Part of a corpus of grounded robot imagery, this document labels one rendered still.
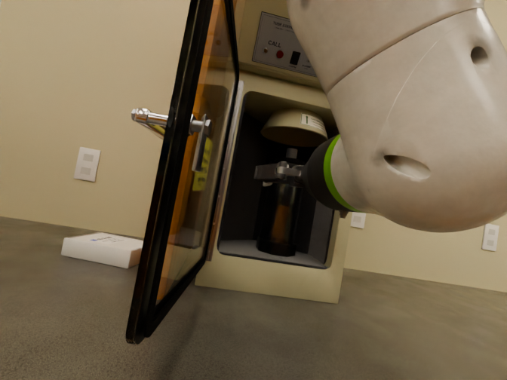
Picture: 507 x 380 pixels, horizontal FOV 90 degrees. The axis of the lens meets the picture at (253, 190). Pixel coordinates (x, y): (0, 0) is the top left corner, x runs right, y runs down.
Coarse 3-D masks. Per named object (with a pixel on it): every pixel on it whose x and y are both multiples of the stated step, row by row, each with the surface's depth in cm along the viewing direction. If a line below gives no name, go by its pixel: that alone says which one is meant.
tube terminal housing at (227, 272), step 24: (240, 72) 55; (264, 96) 57; (288, 96) 56; (312, 96) 57; (264, 120) 73; (336, 216) 60; (216, 240) 54; (336, 240) 57; (216, 264) 54; (240, 264) 54; (264, 264) 55; (336, 264) 57; (240, 288) 54; (264, 288) 55; (288, 288) 55; (312, 288) 56; (336, 288) 57
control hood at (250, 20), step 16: (256, 0) 45; (272, 0) 45; (256, 16) 47; (288, 16) 47; (240, 32) 49; (256, 32) 49; (240, 48) 51; (240, 64) 53; (256, 64) 53; (288, 80) 56; (304, 80) 55
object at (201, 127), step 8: (192, 120) 26; (208, 120) 26; (192, 128) 26; (200, 128) 26; (208, 128) 26; (200, 136) 25; (200, 144) 25; (200, 152) 26; (200, 160) 26; (192, 168) 26; (200, 168) 27
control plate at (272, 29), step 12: (264, 12) 46; (264, 24) 48; (276, 24) 48; (288, 24) 48; (264, 36) 49; (276, 36) 49; (288, 36) 49; (276, 48) 50; (288, 48) 50; (300, 48) 50; (252, 60) 52; (264, 60) 52; (276, 60) 52; (288, 60) 52; (300, 60) 52; (300, 72) 53; (312, 72) 53
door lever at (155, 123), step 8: (136, 112) 26; (144, 112) 26; (152, 112) 26; (136, 120) 26; (144, 120) 26; (152, 120) 26; (160, 120) 26; (152, 128) 28; (160, 128) 29; (160, 136) 31
